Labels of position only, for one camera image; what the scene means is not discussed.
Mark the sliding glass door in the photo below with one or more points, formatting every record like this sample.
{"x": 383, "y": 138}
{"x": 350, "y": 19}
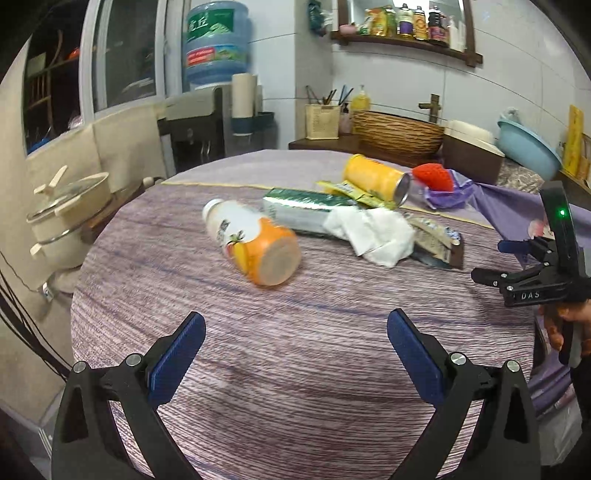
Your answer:
{"x": 129, "y": 50}

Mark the person's right hand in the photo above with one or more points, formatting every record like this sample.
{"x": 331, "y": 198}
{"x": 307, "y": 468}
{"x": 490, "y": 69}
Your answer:
{"x": 551, "y": 327}

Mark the dark teal cup holder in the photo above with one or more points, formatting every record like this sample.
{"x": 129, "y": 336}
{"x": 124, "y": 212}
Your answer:
{"x": 258, "y": 134}

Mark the beige utensil holder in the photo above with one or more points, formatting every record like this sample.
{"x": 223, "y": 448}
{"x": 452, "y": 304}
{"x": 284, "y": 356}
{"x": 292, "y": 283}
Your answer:
{"x": 322, "y": 122}

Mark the water dispenser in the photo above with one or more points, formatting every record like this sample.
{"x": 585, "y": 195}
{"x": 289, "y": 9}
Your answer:
{"x": 194, "y": 134}

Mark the yellow soap pump bottle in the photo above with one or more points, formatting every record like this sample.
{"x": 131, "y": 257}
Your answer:
{"x": 360, "y": 99}

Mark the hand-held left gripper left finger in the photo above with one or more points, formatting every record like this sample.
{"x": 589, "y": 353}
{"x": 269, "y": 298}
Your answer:
{"x": 178, "y": 355}

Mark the green wall pouch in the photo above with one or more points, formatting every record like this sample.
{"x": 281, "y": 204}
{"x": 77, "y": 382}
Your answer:
{"x": 318, "y": 16}

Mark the orange juice bottle white label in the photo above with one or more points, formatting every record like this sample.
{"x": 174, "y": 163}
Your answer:
{"x": 249, "y": 240}

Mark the purple striped tablecloth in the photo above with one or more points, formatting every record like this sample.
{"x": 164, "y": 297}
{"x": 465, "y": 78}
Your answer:
{"x": 286, "y": 369}

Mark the bundle of chopsticks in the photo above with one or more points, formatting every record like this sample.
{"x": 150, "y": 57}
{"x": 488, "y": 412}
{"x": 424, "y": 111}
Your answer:
{"x": 330, "y": 97}

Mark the yellow sachet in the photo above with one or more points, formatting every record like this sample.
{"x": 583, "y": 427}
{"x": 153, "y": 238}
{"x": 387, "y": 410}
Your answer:
{"x": 341, "y": 188}

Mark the blue water jug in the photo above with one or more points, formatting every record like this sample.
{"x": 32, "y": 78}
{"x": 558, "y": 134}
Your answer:
{"x": 214, "y": 46}

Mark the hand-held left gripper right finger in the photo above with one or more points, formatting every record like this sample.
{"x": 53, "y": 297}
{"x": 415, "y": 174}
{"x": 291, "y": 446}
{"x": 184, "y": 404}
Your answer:
{"x": 413, "y": 355}

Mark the wooden faucet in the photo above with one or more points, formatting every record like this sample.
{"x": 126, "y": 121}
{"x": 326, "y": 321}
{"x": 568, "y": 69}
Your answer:
{"x": 433, "y": 108}

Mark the green and silver snack packet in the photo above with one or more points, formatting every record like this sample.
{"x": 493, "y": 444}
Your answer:
{"x": 300, "y": 207}

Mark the yellow cylindrical snack can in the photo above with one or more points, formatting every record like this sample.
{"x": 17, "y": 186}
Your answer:
{"x": 369, "y": 177}

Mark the brown patterned cloth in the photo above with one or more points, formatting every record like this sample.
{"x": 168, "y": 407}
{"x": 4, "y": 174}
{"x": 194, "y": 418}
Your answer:
{"x": 521, "y": 177}

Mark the brown snack wrapper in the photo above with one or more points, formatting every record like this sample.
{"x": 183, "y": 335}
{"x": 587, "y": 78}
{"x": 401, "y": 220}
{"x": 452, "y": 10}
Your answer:
{"x": 434, "y": 240}

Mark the white plastic bag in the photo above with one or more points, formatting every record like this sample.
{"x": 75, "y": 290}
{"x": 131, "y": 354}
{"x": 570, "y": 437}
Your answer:
{"x": 561, "y": 434}

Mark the row of condiment bottles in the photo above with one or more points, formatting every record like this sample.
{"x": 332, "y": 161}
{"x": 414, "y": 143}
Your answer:
{"x": 406, "y": 23}

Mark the purple tissue packet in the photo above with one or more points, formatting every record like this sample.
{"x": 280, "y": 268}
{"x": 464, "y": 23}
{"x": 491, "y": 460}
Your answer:
{"x": 445, "y": 199}

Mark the wooden side shelf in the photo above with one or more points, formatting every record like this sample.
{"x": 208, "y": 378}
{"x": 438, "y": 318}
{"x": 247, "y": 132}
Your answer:
{"x": 577, "y": 184}

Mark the wooden wall shelf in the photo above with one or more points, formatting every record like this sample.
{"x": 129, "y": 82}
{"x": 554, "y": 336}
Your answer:
{"x": 415, "y": 46}

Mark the white tissue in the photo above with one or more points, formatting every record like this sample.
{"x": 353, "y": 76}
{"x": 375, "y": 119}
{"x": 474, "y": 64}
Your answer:
{"x": 374, "y": 235}

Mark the wooden rack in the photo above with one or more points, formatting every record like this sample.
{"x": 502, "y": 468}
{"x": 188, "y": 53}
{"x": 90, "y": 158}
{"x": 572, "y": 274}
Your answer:
{"x": 46, "y": 92}

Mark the wooden counter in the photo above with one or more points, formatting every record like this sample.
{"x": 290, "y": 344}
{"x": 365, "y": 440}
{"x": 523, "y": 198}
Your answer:
{"x": 323, "y": 145}

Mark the beige cloth cover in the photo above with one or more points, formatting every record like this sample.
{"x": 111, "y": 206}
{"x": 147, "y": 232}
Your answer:
{"x": 115, "y": 138}

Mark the purple floral cloth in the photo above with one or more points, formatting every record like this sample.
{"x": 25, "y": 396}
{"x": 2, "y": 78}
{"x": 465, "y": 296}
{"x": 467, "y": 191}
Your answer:
{"x": 508, "y": 212}

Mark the yellow package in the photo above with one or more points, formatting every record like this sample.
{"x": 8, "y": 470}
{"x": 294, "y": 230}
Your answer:
{"x": 572, "y": 143}

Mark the wicker basket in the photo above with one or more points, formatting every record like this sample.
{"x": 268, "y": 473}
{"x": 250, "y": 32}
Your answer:
{"x": 397, "y": 134}

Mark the cream pot with glass lid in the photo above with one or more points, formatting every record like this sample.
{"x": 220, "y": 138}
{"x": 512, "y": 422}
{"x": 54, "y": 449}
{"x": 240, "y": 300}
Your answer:
{"x": 69, "y": 217}

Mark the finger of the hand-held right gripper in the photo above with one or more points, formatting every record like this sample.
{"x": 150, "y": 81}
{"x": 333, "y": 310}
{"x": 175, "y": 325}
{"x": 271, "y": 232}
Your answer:
{"x": 510, "y": 247}
{"x": 487, "y": 276}

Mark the light blue plastic basin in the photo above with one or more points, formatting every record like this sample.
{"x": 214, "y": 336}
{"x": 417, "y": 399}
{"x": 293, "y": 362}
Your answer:
{"x": 531, "y": 147}

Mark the brown container with cream lid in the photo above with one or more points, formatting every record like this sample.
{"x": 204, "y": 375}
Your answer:
{"x": 471, "y": 152}

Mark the small pink pump bottle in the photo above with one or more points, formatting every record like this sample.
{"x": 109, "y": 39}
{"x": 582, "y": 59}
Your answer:
{"x": 345, "y": 121}

